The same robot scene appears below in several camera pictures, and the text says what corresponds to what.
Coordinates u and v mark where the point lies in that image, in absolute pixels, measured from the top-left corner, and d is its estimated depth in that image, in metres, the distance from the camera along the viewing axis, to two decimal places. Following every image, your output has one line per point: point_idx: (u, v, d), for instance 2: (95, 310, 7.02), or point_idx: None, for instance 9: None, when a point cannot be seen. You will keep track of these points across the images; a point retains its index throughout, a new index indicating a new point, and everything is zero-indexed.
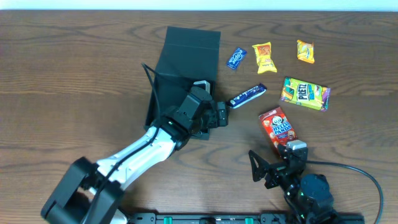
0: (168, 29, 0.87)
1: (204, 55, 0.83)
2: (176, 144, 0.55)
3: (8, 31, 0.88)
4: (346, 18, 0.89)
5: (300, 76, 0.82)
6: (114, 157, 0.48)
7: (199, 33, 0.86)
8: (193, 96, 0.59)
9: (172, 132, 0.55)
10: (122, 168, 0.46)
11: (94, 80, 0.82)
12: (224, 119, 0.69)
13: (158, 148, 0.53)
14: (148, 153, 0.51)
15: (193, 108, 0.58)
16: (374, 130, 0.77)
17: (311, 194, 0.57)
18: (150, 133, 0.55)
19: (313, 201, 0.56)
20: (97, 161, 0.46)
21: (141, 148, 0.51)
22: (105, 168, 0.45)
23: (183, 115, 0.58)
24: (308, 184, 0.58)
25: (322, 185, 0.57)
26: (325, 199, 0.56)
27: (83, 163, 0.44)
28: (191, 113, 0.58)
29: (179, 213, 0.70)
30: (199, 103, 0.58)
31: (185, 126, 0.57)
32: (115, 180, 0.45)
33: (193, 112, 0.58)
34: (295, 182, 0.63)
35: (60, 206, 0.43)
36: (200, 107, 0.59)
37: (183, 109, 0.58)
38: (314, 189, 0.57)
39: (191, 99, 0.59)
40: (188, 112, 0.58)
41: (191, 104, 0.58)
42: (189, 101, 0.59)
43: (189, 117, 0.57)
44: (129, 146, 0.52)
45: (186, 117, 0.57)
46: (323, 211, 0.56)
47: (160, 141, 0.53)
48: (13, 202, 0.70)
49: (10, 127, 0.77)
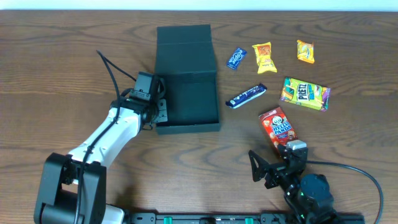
0: (157, 28, 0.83)
1: (198, 47, 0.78)
2: (141, 116, 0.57)
3: (8, 32, 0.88)
4: (346, 18, 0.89)
5: (300, 76, 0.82)
6: (84, 144, 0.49)
7: (189, 28, 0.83)
8: (143, 74, 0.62)
9: (134, 107, 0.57)
10: (96, 150, 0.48)
11: (94, 80, 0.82)
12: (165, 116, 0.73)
13: (125, 124, 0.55)
14: (118, 130, 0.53)
15: (147, 82, 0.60)
16: (374, 130, 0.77)
17: (312, 193, 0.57)
18: (112, 114, 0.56)
19: (313, 201, 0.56)
20: (69, 152, 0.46)
21: (109, 129, 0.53)
22: (79, 155, 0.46)
23: (140, 92, 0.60)
24: (308, 184, 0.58)
25: (322, 185, 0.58)
26: (326, 199, 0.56)
27: (55, 157, 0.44)
28: (147, 88, 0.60)
29: (178, 213, 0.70)
30: (152, 77, 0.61)
31: (146, 99, 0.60)
32: (94, 161, 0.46)
33: (148, 86, 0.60)
34: (296, 182, 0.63)
35: (51, 205, 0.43)
36: (153, 82, 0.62)
37: (138, 88, 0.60)
38: (314, 189, 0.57)
39: (143, 74, 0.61)
40: (144, 88, 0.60)
41: (145, 81, 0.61)
42: (141, 79, 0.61)
43: (147, 93, 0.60)
44: (96, 130, 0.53)
45: (144, 93, 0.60)
46: (322, 211, 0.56)
47: (124, 117, 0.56)
48: (13, 202, 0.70)
49: (10, 127, 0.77)
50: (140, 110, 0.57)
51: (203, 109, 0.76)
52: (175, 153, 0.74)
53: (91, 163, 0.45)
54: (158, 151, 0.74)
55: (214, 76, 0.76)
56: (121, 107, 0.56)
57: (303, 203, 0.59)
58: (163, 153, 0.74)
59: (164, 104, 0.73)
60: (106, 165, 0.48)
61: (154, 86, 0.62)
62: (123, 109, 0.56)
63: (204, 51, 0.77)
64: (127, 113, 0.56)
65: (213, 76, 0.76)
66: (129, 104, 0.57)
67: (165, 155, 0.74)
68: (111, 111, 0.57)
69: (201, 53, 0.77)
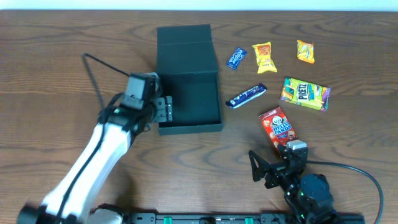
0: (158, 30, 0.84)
1: (198, 48, 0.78)
2: (132, 129, 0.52)
3: (7, 31, 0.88)
4: (346, 18, 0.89)
5: (300, 76, 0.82)
6: (62, 185, 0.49)
7: (189, 29, 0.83)
8: (135, 76, 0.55)
9: (124, 120, 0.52)
10: (74, 198, 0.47)
11: (94, 80, 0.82)
12: (164, 116, 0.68)
13: (107, 152, 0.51)
14: (99, 163, 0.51)
15: (140, 87, 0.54)
16: (374, 130, 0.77)
17: (312, 194, 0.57)
18: (96, 137, 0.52)
19: (313, 201, 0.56)
20: (46, 198, 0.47)
21: (89, 162, 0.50)
22: (54, 205, 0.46)
23: (132, 98, 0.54)
24: (308, 184, 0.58)
25: (322, 185, 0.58)
26: (325, 198, 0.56)
27: (30, 211, 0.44)
28: (139, 93, 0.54)
29: (178, 213, 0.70)
30: (144, 81, 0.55)
31: (137, 107, 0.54)
32: (71, 213, 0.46)
33: (141, 91, 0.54)
34: (295, 182, 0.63)
35: None
36: (147, 86, 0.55)
37: (130, 93, 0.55)
38: (314, 189, 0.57)
39: (134, 77, 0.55)
40: (136, 93, 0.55)
41: (137, 86, 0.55)
42: (133, 83, 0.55)
43: (139, 99, 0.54)
44: (78, 162, 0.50)
45: (137, 99, 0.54)
46: (322, 211, 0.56)
47: (107, 143, 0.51)
48: (13, 202, 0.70)
49: (10, 127, 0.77)
50: (129, 124, 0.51)
51: (206, 109, 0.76)
52: (175, 154, 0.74)
53: (67, 218, 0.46)
54: (158, 152, 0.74)
55: (216, 75, 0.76)
56: (107, 125, 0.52)
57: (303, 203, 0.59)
58: (163, 153, 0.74)
59: (162, 103, 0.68)
60: (86, 208, 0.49)
61: (147, 90, 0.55)
62: (109, 124, 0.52)
63: (204, 51, 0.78)
64: (112, 137, 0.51)
65: (214, 76, 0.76)
66: (117, 116, 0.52)
67: (165, 155, 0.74)
68: (96, 129, 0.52)
69: (202, 53, 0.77)
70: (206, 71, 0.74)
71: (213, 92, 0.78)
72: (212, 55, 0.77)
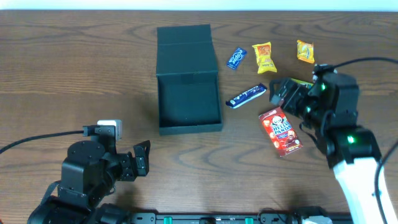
0: (157, 29, 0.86)
1: (198, 48, 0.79)
2: None
3: (7, 31, 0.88)
4: (346, 18, 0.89)
5: (300, 77, 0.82)
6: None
7: (189, 29, 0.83)
8: (71, 163, 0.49)
9: None
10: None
11: (94, 80, 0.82)
12: (142, 168, 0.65)
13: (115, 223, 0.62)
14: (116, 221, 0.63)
15: (79, 177, 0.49)
16: (374, 130, 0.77)
17: (341, 85, 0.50)
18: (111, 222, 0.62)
19: (338, 91, 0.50)
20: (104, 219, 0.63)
21: None
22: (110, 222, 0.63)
23: (72, 190, 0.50)
24: (337, 78, 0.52)
25: (350, 79, 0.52)
26: (351, 89, 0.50)
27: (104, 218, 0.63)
28: (79, 185, 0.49)
29: (178, 213, 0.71)
30: (83, 170, 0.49)
31: (80, 202, 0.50)
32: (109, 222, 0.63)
33: (81, 182, 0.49)
34: (312, 100, 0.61)
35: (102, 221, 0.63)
36: (87, 173, 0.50)
37: (68, 185, 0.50)
38: (344, 83, 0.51)
39: (69, 165, 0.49)
40: (75, 184, 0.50)
41: (76, 177, 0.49)
42: (71, 173, 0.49)
43: (80, 193, 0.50)
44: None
45: (75, 191, 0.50)
46: (342, 109, 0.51)
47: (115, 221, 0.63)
48: (13, 202, 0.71)
49: (10, 127, 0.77)
50: None
51: (206, 110, 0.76)
52: (175, 154, 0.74)
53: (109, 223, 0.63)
54: (158, 152, 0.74)
55: (216, 75, 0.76)
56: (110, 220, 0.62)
57: (326, 109, 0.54)
58: (163, 153, 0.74)
59: (142, 158, 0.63)
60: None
61: (87, 179, 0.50)
62: None
63: (204, 53, 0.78)
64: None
65: (214, 76, 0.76)
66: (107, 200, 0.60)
67: (165, 155, 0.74)
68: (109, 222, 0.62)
69: (202, 55, 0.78)
70: (206, 71, 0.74)
71: (214, 93, 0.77)
72: (212, 56, 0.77)
